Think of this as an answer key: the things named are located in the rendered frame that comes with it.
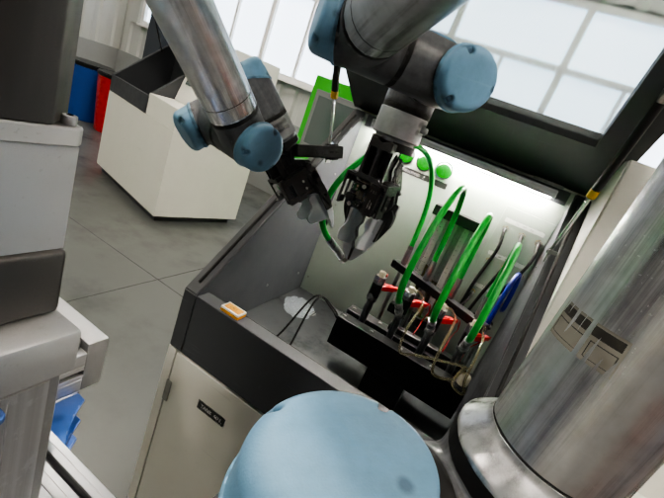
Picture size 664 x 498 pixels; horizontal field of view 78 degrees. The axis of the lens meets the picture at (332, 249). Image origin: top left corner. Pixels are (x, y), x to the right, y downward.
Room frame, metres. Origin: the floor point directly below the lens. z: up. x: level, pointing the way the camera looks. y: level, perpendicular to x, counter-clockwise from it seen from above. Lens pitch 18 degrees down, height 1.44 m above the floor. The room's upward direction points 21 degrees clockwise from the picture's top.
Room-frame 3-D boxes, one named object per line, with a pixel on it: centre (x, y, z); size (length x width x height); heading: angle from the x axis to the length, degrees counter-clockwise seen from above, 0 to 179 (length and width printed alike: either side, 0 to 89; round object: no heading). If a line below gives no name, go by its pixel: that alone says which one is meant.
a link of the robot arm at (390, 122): (0.66, -0.03, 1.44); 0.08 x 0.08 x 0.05
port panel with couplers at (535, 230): (1.11, -0.45, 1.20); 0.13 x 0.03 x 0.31; 69
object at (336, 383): (0.73, -0.05, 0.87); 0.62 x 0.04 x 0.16; 69
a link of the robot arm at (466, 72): (0.56, -0.04, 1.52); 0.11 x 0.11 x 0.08; 19
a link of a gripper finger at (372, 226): (0.66, -0.04, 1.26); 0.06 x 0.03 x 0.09; 160
